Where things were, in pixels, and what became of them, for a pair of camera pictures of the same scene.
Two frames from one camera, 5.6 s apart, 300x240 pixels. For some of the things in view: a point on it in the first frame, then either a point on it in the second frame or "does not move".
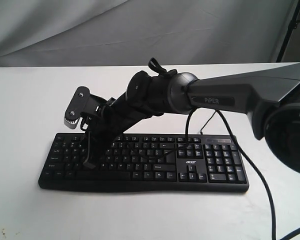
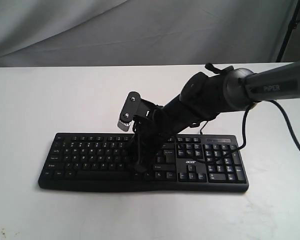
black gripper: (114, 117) to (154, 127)
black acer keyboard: (147, 162) does not move
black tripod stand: (293, 25) does not move
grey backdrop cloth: (85, 33) does not move
